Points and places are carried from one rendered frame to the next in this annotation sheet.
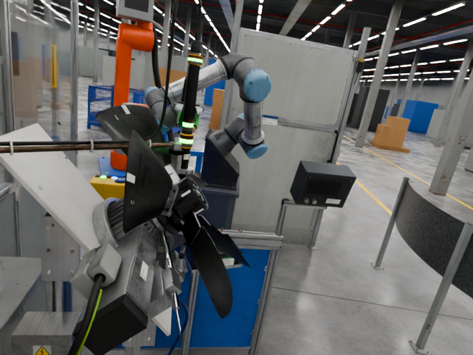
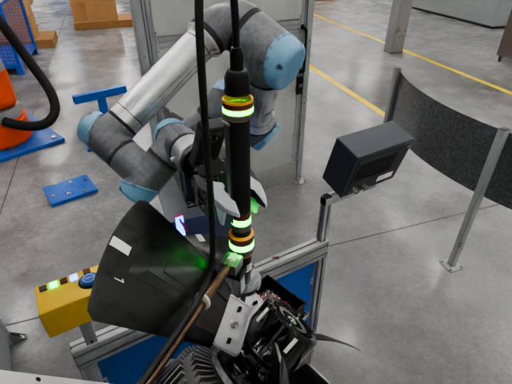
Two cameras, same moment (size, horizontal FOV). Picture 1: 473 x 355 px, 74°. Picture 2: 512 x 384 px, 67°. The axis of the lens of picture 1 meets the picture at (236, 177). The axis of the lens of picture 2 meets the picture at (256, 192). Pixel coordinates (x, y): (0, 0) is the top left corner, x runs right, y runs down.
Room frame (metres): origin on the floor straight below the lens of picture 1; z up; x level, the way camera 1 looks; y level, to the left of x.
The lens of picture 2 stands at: (0.50, 0.32, 1.82)
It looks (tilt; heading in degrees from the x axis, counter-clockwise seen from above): 34 degrees down; 341
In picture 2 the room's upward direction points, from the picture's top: straight up
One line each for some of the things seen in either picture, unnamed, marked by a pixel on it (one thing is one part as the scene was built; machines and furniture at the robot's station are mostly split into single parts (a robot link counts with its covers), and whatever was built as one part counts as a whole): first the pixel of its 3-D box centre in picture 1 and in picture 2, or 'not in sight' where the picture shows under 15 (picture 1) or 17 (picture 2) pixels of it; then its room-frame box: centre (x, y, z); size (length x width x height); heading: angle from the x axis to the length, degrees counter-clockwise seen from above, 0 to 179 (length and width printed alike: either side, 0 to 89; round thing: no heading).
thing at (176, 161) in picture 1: (181, 156); (239, 268); (0.99, 0.19, 1.31); 0.09 x 0.07 x 0.10; 137
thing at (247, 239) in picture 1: (193, 237); (218, 292); (1.37, 0.16, 0.82); 0.90 x 0.04 x 0.08; 102
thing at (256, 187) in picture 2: (197, 117); (253, 199); (1.01, 0.16, 1.44); 0.09 x 0.03 x 0.06; 22
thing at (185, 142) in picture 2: not in sight; (191, 156); (1.18, 0.23, 1.44); 0.08 x 0.05 x 0.08; 102
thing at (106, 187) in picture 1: (110, 191); (76, 301); (1.29, 0.55, 1.02); 0.16 x 0.10 x 0.11; 102
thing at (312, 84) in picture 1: (281, 141); (235, 62); (2.96, -0.36, 1.10); 1.21 x 0.06 x 2.20; 102
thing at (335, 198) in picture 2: (304, 203); (349, 191); (1.48, -0.36, 1.04); 0.24 x 0.03 x 0.03; 102
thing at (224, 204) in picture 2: (179, 114); (222, 209); (1.00, 0.21, 1.44); 0.09 x 0.03 x 0.06; 2
